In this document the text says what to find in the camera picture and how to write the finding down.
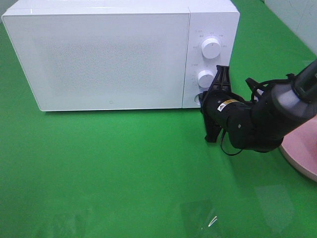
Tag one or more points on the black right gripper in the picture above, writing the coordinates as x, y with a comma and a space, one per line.
221, 106

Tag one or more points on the round microwave door button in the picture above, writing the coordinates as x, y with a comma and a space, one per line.
198, 99

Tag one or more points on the pink plastic plate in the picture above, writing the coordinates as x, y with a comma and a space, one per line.
299, 148

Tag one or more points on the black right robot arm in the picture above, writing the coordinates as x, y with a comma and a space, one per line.
276, 108

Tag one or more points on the lower white microwave knob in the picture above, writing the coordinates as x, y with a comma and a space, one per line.
205, 78

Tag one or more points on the white microwave knob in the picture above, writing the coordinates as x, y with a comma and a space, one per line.
211, 48
205, 78

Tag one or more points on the upper white microwave knob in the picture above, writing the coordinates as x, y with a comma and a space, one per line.
211, 48

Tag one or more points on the white microwave oven body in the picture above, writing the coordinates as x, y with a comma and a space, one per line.
207, 18

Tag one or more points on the white microwave door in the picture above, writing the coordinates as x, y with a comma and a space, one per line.
102, 62

